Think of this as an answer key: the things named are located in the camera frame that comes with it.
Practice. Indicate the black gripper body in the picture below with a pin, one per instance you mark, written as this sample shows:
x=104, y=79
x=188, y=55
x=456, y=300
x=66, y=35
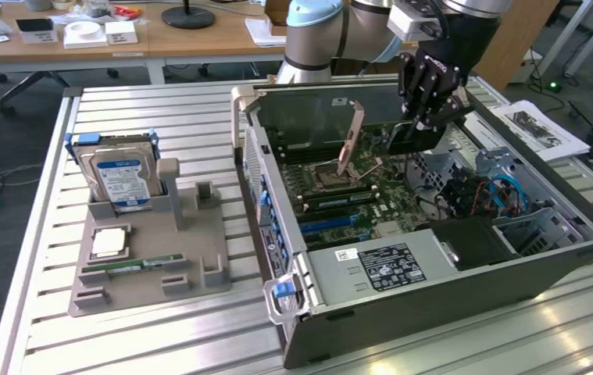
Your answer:
x=457, y=51

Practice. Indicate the graphics card with metal bracket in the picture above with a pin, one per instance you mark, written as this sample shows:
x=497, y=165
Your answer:
x=416, y=140

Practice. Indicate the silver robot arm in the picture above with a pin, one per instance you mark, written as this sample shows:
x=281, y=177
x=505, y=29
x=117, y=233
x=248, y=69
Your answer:
x=316, y=39

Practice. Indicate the wooden cabinet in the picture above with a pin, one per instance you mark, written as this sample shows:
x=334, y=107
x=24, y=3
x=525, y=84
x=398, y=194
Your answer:
x=514, y=39

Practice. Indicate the perforated silver disk bay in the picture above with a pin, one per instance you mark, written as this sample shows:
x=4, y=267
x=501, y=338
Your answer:
x=432, y=172

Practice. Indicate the stack of printed papers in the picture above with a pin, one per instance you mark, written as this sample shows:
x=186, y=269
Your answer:
x=536, y=129

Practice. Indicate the silver socket cover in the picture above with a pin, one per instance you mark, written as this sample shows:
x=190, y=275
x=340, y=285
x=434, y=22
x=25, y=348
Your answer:
x=374, y=166

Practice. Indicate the device with green light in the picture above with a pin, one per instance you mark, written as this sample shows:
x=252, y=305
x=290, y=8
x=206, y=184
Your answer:
x=554, y=86

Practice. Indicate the green motherboard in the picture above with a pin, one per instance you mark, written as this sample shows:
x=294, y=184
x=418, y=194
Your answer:
x=394, y=203

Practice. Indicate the CPU socket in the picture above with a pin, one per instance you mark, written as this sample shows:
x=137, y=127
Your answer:
x=326, y=177

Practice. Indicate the RAM stick seated in slot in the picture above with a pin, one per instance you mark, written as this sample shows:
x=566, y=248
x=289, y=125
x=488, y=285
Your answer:
x=337, y=201

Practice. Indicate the white paper pile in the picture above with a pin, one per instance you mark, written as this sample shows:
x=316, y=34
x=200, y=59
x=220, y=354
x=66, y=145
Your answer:
x=261, y=35

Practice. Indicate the brown cardboard box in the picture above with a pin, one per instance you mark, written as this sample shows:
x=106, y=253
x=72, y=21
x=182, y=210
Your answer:
x=276, y=13

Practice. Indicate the silver chipset heat sink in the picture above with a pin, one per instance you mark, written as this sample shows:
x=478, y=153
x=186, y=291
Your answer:
x=388, y=230

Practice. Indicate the open silver disk bay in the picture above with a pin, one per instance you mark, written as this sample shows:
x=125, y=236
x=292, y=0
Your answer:
x=536, y=234

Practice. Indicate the blue expansion slot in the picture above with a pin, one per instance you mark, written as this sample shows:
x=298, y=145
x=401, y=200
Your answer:
x=326, y=224

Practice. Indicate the wooden office desk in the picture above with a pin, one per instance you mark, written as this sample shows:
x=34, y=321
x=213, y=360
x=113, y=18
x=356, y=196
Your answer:
x=197, y=39
x=14, y=52

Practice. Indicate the black round lamp base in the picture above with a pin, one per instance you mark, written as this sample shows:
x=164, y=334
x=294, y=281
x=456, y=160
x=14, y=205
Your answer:
x=189, y=17

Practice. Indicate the grey power supply unit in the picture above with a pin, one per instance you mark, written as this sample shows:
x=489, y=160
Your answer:
x=337, y=281

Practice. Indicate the open dark PC case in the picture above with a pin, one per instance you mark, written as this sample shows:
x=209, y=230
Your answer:
x=405, y=324

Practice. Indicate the blue case release latch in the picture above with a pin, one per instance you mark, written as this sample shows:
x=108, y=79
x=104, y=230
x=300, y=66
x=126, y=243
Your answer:
x=281, y=292

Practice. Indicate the small white box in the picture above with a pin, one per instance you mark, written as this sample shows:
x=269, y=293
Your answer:
x=120, y=33

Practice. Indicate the red small item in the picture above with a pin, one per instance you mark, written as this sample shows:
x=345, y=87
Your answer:
x=126, y=12

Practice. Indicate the grey parts rack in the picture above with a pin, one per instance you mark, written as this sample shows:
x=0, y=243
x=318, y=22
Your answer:
x=192, y=250

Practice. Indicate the silver disk in blue carrier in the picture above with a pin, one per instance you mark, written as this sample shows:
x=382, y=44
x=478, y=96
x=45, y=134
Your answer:
x=113, y=142

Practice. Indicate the hard disk with blue label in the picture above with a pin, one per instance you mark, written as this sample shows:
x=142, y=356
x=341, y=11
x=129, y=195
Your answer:
x=118, y=176

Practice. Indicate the white tape roll holder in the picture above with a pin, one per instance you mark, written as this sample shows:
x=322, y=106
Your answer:
x=84, y=37

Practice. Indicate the loose green RAM stick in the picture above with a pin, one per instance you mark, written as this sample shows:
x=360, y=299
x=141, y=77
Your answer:
x=134, y=264

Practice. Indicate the silver CPU chip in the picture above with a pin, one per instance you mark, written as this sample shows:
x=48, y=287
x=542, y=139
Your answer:
x=108, y=242

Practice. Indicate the black and white label box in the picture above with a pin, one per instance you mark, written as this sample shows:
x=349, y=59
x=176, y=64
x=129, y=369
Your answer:
x=36, y=31

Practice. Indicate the black desk leg with casters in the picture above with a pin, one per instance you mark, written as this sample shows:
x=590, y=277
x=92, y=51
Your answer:
x=17, y=89

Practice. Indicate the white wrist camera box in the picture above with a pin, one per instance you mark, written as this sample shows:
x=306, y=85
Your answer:
x=405, y=19

